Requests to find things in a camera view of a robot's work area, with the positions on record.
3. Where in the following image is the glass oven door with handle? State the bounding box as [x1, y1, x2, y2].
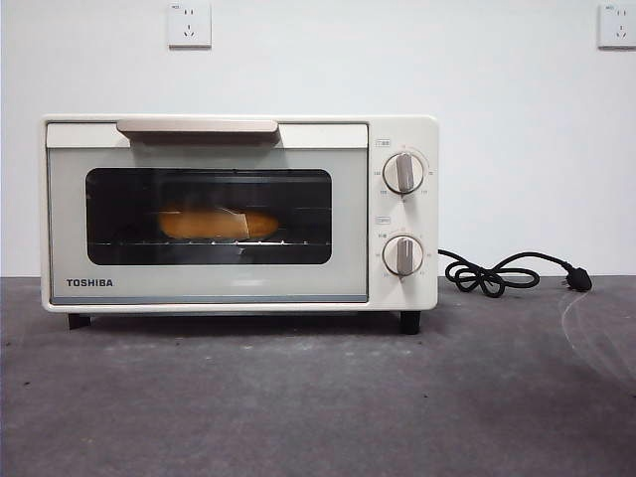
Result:
[45, 118, 370, 304]

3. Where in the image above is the yellow corn cob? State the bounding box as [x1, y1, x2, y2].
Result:
[157, 207, 280, 239]

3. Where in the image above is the cream Toshiba toaster oven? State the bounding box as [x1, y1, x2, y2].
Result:
[39, 114, 439, 335]

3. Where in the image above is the cream timer knob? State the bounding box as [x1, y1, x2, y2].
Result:
[383, 234, 425, 277]

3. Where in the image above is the cream temperature knob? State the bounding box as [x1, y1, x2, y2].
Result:
[383, 152, 426, 196]

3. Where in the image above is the wire oven rack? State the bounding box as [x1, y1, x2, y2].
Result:
[93, 238, 332, 248]

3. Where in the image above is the white wall socket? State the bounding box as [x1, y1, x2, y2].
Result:
[597, 2, 636, 50]
[167, 2, 213, 50]

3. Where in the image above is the black power cable with plug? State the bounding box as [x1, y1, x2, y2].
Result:
[436, 247, 593, 298]

